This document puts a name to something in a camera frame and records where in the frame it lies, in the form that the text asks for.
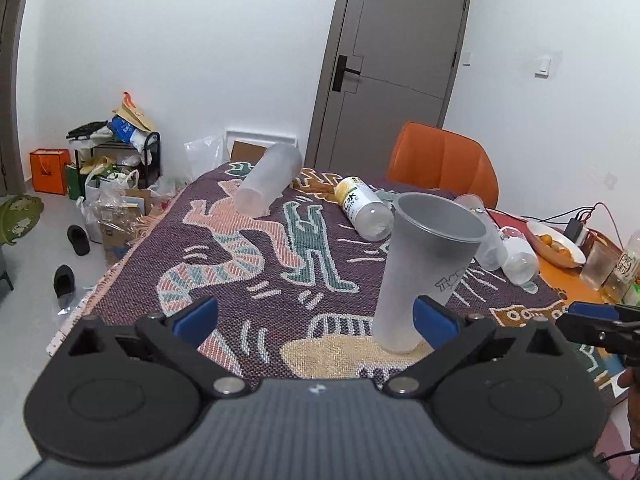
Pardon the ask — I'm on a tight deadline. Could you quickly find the orange chair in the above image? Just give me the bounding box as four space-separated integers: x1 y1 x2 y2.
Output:
387 122 499 209

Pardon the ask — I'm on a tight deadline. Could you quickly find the printed woven blanket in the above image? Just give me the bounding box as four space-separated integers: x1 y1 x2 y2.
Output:
45 160 626 411

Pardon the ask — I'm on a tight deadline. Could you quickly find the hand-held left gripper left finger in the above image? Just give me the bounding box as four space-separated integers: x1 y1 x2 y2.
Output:
67 296 249 400

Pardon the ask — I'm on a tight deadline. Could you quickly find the glass tumbler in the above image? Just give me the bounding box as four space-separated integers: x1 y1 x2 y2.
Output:
580 242 621 291

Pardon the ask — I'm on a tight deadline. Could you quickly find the orange shopping bag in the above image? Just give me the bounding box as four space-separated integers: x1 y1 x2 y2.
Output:
29 149 71 196

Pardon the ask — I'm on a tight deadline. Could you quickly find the red cable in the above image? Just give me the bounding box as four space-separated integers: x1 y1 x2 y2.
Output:
594 202 632 251

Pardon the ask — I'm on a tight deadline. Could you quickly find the green round stool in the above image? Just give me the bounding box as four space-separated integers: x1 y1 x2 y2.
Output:
0 195 45 247

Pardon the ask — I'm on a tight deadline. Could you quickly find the black power adapter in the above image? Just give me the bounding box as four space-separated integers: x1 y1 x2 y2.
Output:
565 217 589 244

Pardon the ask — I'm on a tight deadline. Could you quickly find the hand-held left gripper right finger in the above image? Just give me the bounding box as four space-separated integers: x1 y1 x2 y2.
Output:
382 296 568 398

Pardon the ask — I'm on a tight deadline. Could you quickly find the white flat box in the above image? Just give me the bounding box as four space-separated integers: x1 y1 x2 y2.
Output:
225 129 299 149

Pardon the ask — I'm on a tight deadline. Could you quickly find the black shoe rack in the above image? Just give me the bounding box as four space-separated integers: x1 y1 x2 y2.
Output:
68 120 162 201

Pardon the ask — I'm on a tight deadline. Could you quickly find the white plastic bag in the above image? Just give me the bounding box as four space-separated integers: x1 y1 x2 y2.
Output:
85 169 141 203

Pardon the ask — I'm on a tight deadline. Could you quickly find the person's right hand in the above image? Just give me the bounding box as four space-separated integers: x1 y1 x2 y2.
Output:
617 366 640 451

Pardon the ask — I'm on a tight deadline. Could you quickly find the brown cardboard box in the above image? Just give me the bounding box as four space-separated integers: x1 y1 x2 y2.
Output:
230 141 271 164

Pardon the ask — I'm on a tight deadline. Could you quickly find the white bowl of oranges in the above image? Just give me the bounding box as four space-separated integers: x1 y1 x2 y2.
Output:
526 220 587 267

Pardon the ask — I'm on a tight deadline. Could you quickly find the green paper bag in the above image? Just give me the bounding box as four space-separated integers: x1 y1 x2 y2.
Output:
65 162 87 201

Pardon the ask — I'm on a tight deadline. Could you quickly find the green label drink bottle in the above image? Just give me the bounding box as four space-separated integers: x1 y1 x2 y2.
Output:
602 230 640 307

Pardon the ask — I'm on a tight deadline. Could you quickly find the clear plastic bottle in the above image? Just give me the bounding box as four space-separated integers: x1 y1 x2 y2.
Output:
500 227 540 286

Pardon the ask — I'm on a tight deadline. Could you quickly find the grey door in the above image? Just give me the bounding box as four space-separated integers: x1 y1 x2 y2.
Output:
306 0 474 171

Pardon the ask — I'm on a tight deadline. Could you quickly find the clear plastic cup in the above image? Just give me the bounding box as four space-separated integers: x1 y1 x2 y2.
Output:
454 194 510 272

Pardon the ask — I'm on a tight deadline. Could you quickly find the black door handle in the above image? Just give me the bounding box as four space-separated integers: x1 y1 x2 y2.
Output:
332 55 362 93

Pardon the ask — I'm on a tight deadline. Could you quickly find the yellow label plastic bottle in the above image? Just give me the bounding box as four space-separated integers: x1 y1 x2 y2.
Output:
334 176 396 241

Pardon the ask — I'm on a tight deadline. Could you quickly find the frosted plastic cup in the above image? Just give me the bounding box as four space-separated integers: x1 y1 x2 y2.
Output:
235 143 303 218
371 192 488 353

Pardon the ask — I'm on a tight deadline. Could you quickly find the thin black cable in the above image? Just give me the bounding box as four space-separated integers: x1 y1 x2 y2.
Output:
594 449 640 464

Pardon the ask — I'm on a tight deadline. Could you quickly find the black slipper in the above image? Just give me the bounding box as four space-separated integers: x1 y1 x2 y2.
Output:
67 225 92 256
53 264 76 298

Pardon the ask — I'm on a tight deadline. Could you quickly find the clear plastic bag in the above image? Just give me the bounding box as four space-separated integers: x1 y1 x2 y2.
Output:
184 135 226 183

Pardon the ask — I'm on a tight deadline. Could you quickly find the printed cardboard box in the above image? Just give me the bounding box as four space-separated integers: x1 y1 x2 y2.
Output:
100 217 151 267

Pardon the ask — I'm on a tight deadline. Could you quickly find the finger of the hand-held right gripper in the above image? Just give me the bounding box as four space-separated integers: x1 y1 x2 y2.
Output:
570 301 640 320
556 312 640 365

